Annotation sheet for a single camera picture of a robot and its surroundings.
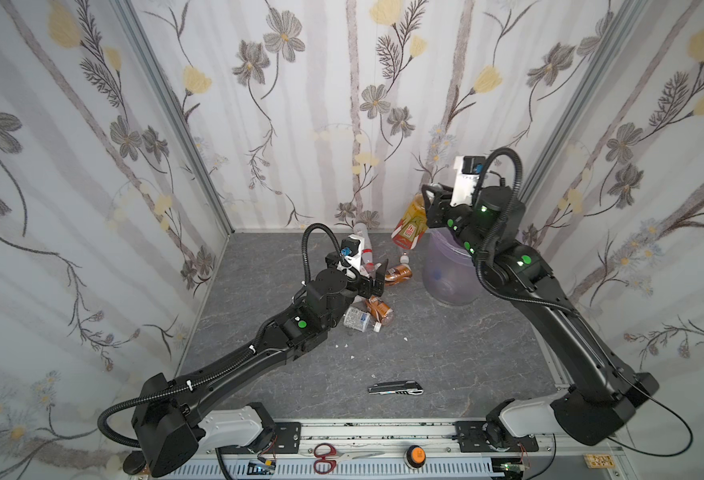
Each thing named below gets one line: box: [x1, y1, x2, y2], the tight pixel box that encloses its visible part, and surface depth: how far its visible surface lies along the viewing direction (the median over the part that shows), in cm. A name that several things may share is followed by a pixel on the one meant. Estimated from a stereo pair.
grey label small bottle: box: [343, 306, 382, 333], surface depth 92 cm
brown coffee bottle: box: [364, 295, 394, 326], surface depth 95 cm
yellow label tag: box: [584, 454, 615, 468], surface depth 72 cm
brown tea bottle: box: [384, 264, 413, 286], surface depth 103 cm
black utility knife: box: [367, 380, 424, 396], surface depth 84 cm
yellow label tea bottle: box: [391, 192, 428, 250], surface depth 69 cm
